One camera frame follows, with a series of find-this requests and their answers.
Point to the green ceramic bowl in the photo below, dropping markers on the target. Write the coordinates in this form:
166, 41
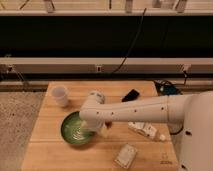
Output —
72, 132

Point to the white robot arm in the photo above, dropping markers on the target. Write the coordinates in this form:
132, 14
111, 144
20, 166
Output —
194, 111

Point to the black smartphone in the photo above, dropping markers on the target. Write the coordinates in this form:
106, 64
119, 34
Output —
132, 95

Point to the translucent white plastic cup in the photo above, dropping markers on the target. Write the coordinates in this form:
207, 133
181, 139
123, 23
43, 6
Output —
60, 95

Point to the clear plastic wrapped packet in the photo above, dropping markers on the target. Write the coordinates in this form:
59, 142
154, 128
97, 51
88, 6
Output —
126, 156

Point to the white wall outlet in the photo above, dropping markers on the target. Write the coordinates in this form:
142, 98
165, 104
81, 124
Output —
99, 68

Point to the grey metal rail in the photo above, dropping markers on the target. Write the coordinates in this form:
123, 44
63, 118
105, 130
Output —
89, 65

